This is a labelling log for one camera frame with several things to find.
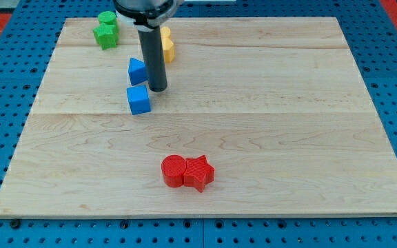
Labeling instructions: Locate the yellow cylinder block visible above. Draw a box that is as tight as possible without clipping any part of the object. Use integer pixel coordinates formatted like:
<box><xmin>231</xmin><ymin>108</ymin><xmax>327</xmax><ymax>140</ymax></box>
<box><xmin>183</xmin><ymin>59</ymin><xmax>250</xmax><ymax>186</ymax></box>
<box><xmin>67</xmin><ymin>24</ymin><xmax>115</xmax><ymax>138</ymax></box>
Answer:
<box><xmin>160</xmin><ymin>26</ymin><xmax>171</xmax><ymax>39</ymax></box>

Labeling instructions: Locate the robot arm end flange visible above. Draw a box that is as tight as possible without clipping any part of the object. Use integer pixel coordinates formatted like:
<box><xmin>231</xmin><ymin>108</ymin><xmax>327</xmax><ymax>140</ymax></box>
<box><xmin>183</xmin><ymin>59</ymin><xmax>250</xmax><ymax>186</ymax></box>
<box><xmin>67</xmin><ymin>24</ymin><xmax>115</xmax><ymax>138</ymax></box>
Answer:
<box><xmin>112</xmin><ymin>0</ymin><xmax>184</xmax><ymax>32</ymax></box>

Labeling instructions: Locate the red star block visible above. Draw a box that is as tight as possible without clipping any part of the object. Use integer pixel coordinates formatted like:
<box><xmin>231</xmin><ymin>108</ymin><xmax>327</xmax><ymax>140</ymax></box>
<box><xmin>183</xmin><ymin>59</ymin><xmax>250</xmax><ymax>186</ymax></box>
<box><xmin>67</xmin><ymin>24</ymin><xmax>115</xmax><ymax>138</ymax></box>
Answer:
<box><xmin>183</xmin><ymin>155</ymin><xmax>215</xmax><ymax>193</ymax></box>

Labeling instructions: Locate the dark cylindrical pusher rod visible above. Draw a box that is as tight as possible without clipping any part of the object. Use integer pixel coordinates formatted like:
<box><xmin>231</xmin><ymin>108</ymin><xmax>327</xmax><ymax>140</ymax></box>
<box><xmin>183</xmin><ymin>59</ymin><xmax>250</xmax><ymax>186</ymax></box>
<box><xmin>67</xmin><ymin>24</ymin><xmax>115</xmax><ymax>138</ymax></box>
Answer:
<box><xmin>138</xmin><ymin>27</ymin><xmax>167</xmax><ymax>92</ymax></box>

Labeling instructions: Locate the green star block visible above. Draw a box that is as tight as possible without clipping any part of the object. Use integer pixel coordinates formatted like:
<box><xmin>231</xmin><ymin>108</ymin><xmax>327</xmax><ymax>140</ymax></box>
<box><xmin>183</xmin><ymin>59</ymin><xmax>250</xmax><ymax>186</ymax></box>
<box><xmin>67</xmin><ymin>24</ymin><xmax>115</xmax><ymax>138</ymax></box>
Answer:
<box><xmin>93</xmin><ymin>23</ymin><xmax>119</xmax><ymax>50</ymax></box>

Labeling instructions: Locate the green cylinder block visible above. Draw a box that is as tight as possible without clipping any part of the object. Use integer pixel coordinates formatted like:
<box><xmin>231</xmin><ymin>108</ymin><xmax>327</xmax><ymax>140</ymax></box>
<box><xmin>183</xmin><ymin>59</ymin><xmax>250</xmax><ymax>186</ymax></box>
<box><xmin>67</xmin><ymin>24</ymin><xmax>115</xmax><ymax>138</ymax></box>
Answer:
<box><xmin>97</xmin><ymin>11</ymin><xmax>119</xmax><ymax>34</ymax></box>

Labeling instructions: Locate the blue cube block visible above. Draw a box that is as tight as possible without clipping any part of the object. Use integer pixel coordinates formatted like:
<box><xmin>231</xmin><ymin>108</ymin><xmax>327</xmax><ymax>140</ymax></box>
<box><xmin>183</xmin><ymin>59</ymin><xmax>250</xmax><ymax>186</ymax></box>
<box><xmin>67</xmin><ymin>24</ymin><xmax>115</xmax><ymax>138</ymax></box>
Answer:
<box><xmin>127</xmin><ymin>85</ymin><xmax>151</xmax><ymax>115</ymax></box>

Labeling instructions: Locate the blue triangular prism block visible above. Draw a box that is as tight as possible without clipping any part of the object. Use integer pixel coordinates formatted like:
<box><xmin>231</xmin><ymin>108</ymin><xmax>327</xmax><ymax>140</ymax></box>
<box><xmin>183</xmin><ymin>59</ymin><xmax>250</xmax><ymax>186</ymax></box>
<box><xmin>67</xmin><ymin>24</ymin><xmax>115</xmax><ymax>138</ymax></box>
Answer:
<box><xmin>128</xmin><ymin>58</ymin><xmax>147</xmax><ymax>85</ymax></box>

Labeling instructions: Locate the red cylinder block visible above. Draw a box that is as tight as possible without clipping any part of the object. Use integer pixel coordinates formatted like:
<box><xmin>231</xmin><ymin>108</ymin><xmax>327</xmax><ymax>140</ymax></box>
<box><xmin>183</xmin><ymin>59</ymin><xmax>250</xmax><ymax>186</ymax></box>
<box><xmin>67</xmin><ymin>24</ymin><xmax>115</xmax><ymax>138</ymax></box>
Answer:
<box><xmin>161</xmin><ymin>154</ymin><xmax>187</xmax><ymax>187</ymax></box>

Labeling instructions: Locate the light wooden board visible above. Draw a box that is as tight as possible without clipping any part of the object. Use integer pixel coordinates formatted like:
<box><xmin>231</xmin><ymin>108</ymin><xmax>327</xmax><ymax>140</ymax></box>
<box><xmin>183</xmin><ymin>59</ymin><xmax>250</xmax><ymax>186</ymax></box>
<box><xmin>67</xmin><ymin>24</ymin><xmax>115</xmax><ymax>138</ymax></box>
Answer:
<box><xmin>0</xmin><ymin>17</ymin><xmax>397</xmax><ymax>219</ymax></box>

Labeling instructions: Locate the yellow hexagon block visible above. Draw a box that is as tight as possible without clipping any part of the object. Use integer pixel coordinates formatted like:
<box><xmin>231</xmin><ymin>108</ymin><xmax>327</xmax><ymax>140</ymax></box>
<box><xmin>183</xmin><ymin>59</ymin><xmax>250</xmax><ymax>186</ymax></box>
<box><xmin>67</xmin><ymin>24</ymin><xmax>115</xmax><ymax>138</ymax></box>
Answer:
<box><xmin>162</xmin><ymin>38</ymin><xmax>175</xmax><ymax>63</ymax></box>

